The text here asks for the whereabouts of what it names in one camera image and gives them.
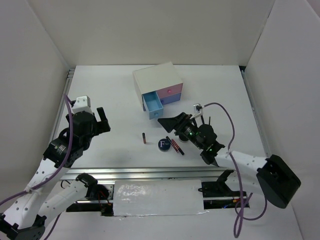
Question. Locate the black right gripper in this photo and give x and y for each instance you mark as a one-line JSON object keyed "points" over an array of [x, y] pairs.
{"points": [[182, 120]]}

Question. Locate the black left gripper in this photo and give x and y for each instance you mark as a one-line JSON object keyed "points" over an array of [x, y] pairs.
{"points": [[102, 126]]}

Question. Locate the black red lip liner pencil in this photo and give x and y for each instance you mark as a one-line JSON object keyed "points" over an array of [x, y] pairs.
{"points": [[169, 139]]}

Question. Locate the navy round compact with F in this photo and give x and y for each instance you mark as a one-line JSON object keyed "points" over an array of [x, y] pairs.
{"points": [[164, 145]]}

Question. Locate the purple-blue bottom drawer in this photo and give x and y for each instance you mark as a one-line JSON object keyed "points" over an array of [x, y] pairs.
{"points": [[171, 98]]}

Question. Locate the dark red lipstick tube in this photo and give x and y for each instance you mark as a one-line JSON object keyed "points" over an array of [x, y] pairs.
{"points": [[144, 138]]}

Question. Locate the light blue small drawer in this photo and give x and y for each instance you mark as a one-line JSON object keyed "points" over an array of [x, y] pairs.
{"points": [[153, 105]]}

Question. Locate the pink drawer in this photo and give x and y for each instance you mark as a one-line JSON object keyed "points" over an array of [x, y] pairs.
{"points": [[170, 90]]}

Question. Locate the white mini drawer cabinet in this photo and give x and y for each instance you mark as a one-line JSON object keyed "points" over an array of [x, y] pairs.
{"points": [[153, 78]]}

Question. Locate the black round powder jar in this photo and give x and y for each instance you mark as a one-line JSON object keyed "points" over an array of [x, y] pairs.
{"points": [[183, 139]]}

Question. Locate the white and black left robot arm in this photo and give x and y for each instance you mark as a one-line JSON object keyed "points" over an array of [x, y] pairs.
{"points": [[32, 211]]}

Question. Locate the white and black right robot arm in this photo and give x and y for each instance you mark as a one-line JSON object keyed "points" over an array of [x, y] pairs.
{"points": [[276, 180]]}

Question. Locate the white glossy cover sheet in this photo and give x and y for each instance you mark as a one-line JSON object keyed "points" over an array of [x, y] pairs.
{"points": [[157, 198]]}

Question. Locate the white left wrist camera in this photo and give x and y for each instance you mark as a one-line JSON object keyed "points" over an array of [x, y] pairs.
{"points": [[81, 104]]}

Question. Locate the aluminium front rail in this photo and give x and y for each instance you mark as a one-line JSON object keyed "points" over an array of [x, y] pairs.
{"points": [[147, 173]]}

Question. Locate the aluminium rail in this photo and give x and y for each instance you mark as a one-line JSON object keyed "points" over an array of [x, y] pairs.
{"points": [[255, 110], [67, 85], [147, 173]]}

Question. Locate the aluminium left side rail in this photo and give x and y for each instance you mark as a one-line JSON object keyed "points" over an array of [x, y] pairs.
{"points": [[67, 85]]}

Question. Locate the aluminium right side rail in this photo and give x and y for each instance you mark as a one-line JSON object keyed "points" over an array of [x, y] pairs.
{"points": [[255, 110]]}

